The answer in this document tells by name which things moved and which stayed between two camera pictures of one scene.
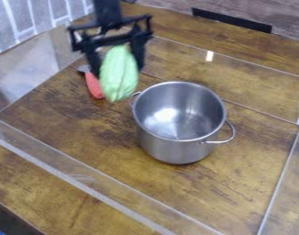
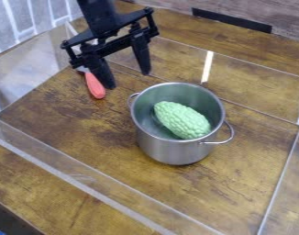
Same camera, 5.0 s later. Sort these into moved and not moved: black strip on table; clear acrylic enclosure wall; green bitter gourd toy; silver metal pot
Moved: green bitter gourd toy
Not moved: clear acrylic enclosure wall; silver metal pot; black strip on table
